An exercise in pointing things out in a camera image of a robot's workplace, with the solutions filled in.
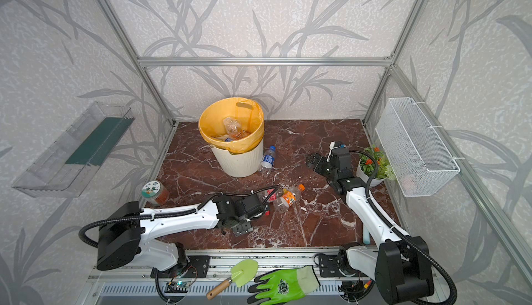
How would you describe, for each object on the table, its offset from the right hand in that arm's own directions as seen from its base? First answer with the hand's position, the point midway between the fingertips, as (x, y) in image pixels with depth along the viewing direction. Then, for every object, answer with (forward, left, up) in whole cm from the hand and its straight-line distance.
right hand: (315, 153), depth 86 cm
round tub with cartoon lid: (-13, +66, -8) cm, 67 cm away
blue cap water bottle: (+4, +20, -12) cm, 24 cm away
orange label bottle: (+7, +34, +8) cm, 36 cm away
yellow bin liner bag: (+20, +30, +6) cm, 36 cm away
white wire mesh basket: (-15, -28, +19) cm, 36 cm away
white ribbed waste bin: (-2, +31, -5) cm, 31 cm away
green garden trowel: (-40, +28, -15) cm, 51 cm away
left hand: (-20, +28, -11) cm, 36 cm away
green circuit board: (-44, +51, -18) cm, 70 cm away
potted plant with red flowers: (-5, -21, -3) cm, 22 cm away
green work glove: (-45, +15, -14) cm, 49 cm away
